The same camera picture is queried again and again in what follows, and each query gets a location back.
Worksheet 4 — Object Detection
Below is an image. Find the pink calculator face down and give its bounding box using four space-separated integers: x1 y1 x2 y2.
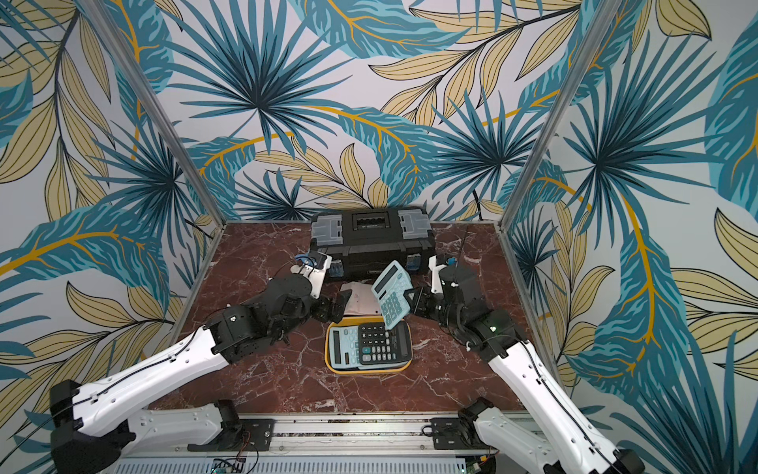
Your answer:
341 282 381 316

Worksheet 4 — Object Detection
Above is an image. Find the yellow plastic tray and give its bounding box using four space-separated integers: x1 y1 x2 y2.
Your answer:
325 316 414 375

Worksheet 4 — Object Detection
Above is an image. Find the light blue calculator face down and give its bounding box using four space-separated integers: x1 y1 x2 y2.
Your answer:
371 261 413 330

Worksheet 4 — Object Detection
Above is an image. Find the light blue calculator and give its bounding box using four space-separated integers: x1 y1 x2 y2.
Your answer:
328 326 360 371

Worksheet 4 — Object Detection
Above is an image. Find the black calculator face down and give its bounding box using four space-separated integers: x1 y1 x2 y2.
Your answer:
358 321 413 369

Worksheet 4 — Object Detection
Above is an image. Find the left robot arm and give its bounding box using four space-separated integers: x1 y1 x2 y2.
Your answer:
51 275 351 473

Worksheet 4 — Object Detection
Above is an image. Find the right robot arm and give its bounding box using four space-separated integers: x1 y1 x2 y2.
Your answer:
398 265 645 473

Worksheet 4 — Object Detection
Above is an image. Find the black plastic toolbox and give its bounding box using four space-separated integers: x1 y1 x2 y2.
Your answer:
310 207 436 282

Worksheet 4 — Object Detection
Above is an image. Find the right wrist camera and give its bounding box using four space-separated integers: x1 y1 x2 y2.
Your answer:
428 255 458 298

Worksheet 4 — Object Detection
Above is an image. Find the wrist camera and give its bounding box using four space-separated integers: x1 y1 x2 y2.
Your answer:
294 251 333 299
428 255 458 298

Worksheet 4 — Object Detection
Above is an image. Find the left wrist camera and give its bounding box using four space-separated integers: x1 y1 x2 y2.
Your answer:
294 251 333 299

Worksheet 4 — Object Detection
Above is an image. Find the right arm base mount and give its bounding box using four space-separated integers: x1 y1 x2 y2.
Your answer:
422 397 495 450

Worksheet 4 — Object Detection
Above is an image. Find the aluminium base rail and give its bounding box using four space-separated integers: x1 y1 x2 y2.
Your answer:
94 411 599 474

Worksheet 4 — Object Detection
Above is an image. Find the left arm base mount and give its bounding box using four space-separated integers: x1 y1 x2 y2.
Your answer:
188 400 276 452

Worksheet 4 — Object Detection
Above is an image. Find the right aluminium frame post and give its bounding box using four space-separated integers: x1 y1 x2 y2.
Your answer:
499 1 621 234

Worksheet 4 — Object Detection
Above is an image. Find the aluminium frame post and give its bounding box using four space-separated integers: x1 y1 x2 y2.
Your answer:
499 1 621 234
80 0 227 228

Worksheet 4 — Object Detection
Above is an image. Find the left aluminium frame post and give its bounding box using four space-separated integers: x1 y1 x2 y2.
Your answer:
80 0 227 228

